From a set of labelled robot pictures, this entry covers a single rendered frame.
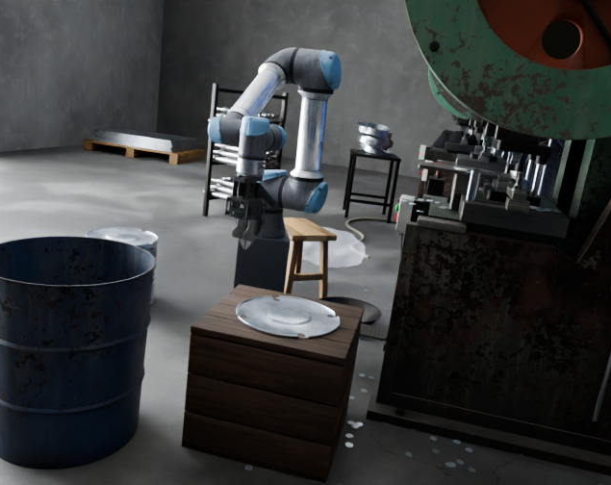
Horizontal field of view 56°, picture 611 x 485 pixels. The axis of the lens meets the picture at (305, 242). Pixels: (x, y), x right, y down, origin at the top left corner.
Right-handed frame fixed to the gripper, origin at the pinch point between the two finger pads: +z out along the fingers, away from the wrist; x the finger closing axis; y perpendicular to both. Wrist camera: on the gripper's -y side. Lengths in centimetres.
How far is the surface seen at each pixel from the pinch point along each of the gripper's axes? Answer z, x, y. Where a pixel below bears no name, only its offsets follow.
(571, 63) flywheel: -58, 71, -25
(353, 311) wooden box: 17.2, 27.8, -18.3
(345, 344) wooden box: 17.3, 36.3, 5.5
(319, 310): 17.0, 20.4, -10.7
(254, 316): 17.1, 9.3, 7.0
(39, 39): -67, -487, -304
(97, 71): -42, -517, -411
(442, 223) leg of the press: -12, 46, -31
